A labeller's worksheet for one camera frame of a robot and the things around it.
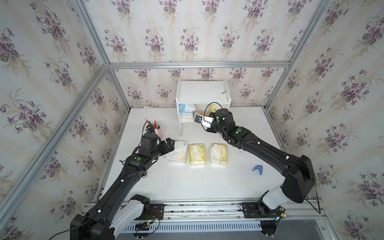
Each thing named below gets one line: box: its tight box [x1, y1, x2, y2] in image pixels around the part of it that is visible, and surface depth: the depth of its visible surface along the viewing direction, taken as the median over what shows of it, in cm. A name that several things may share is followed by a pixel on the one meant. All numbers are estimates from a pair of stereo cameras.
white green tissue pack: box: [165, 139, 188, 164], surface depth 92 cm
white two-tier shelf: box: [176, 78, 231, 137], surface depth 84 cm
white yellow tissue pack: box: [210, 143, 228, 165], surface depth 91 cm
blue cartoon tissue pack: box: [178, 103, 196, 114], surface depth 92 cm
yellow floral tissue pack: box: [189, 143, 207, 166], surface depth 91 cm
